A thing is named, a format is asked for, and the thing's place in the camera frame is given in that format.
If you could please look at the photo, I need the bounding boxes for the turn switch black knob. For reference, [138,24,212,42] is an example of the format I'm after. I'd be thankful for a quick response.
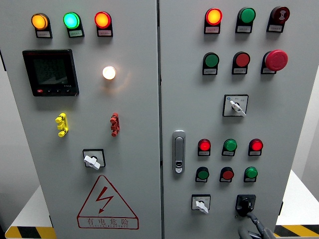
[235,194,257,218]

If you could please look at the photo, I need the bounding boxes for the black yellow striped tape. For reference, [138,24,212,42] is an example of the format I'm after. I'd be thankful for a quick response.
[273,225,319,238]
[4,226,57,239]

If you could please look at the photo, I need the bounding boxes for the small green round lamp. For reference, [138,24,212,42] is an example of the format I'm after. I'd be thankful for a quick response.
[244,166,259,180]
[223,138,238,152]

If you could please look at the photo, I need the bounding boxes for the small red push button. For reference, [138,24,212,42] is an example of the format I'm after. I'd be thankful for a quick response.
[220,166,235,180]

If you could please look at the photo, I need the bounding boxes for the small green push button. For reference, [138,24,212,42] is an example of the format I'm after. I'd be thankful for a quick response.
[195,166,210,180]

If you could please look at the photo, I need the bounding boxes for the small red round lamp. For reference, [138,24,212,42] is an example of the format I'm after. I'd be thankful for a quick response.
[197,138,211,152]
[249,138,264,152]

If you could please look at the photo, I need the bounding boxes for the silver door lock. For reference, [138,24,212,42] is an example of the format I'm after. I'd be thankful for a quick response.
[172,129,186,174]

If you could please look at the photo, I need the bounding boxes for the pale grey door with lock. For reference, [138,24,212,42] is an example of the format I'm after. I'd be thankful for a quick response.
[159,0,319,239]

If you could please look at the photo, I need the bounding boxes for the red warning triangle sign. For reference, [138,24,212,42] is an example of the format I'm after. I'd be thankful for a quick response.
[76,175,140,230]

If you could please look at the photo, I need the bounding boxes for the large red stop button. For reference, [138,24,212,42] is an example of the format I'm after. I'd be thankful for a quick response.
[262,49,289,72]

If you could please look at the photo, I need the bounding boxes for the flat red push button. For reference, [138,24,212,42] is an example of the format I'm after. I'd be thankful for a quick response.
[232,51,251,68]

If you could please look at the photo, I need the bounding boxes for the flat green push button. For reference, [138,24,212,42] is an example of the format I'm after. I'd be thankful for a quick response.
[203,52,220,68]

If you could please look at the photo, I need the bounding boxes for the pale grey door with display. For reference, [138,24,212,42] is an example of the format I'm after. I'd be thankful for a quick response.
[0,0,162,239]

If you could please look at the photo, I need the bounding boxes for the large green domed button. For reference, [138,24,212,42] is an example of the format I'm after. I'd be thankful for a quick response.
[237,7,257,25]

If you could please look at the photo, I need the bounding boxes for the dark red buzzer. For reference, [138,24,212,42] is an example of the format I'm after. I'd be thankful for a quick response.
[270,6,291,25]

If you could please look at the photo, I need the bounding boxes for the white round lamp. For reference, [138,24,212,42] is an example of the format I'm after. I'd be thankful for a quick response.
[102,66,117,81]

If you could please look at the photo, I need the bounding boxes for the large red lamp beside button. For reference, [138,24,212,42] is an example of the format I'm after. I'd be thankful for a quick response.
[205,8,223,26]

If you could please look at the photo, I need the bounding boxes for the large red lamp beside green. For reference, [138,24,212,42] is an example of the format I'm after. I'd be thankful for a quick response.
[94,11,112,29]

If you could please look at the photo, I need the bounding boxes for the black display meter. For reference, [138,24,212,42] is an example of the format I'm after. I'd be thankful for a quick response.
[22,48,80,97]

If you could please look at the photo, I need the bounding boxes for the large lit green lamp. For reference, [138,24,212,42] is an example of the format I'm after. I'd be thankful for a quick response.
[62,11,81,30]

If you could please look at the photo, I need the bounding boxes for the large yellow round lamp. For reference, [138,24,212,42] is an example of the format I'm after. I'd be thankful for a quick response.
[31,13,49,31]

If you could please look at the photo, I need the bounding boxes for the small turn switch white handle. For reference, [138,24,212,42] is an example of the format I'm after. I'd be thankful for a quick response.
[191,194,211,215]

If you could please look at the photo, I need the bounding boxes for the turn switch slender white handle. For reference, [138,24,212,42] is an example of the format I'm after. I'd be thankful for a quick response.
[222,94,249,118]

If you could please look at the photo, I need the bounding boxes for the small red handle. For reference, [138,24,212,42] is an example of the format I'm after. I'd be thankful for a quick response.
[110,112,121,137]

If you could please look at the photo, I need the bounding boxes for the turn switch broad white handle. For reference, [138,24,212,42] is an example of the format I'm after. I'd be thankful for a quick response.
[82,148,106,171]

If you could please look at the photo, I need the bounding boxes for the small yellow handle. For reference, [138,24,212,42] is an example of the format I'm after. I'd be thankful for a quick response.
[55,113,69,138]

